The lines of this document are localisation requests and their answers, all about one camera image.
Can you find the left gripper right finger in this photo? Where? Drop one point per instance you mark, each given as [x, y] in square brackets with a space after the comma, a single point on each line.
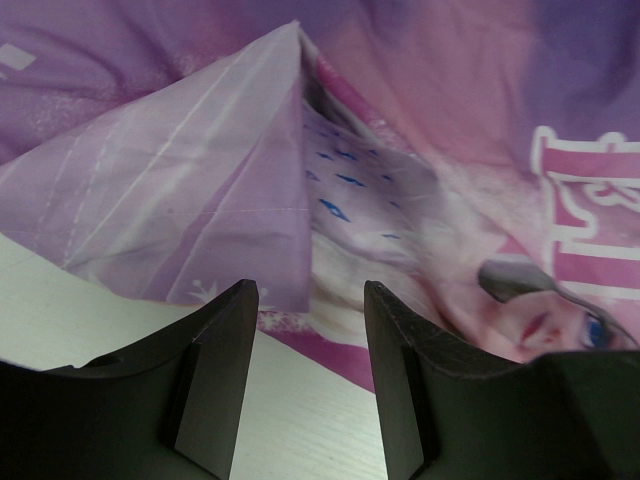
[449, 410]

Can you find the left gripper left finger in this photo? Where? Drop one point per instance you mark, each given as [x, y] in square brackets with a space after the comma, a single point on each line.
[164, 407]

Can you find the purple Elsa cloth placemat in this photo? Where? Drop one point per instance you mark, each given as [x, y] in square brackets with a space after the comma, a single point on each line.
[479, 158]

